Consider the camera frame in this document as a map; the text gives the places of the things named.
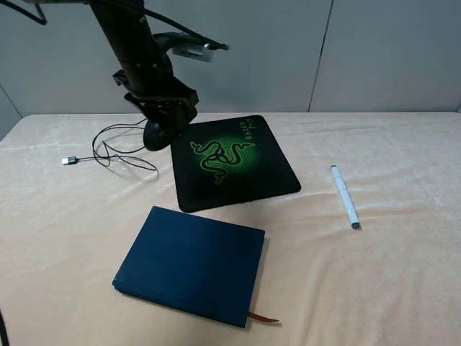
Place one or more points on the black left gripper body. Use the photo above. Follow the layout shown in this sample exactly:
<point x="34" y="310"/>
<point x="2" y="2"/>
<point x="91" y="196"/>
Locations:
<point x="174" y="104"/>

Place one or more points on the black computer mouse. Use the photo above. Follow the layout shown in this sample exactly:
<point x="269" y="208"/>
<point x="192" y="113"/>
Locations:
<point x="157" y="136"/>

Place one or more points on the white marker pen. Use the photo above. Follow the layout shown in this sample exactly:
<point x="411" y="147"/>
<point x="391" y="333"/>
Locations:
<point x="345" y="197"/>

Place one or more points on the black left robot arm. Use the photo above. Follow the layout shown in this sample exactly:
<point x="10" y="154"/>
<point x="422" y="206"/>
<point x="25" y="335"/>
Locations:
<point x="145" y="72"/>

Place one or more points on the black green Razer mouse pad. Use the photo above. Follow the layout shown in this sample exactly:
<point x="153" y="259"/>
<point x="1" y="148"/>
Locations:
<point x="227" y="162"/>

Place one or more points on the dark blue notebook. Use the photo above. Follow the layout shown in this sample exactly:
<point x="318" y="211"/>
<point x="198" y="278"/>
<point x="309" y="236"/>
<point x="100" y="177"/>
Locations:
<point x="193" y="264"/>

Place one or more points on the brown ribbon bookmark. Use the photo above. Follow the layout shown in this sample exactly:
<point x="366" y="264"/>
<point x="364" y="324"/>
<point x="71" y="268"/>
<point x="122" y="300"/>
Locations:
<point x="261" y="318"/>

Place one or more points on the beige tablecloth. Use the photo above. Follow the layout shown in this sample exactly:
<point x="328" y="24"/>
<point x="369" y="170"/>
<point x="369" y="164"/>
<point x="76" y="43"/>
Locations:
<point x="394" y="281"/>

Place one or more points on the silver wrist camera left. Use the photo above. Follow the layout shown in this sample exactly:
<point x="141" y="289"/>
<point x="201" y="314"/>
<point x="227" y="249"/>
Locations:
<point x="194" y="51"/>

